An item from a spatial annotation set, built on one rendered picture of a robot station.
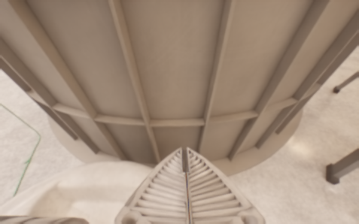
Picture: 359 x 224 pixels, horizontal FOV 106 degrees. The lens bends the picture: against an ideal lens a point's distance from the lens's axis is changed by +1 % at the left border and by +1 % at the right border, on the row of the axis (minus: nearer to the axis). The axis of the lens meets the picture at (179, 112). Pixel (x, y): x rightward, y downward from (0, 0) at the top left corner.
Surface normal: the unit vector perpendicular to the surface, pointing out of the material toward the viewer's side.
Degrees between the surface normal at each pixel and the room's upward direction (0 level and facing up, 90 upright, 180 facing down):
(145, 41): 90
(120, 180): 1
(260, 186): 0
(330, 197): 0
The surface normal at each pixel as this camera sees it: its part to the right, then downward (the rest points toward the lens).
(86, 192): 0.00, 0.44
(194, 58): 0.09, 0.72
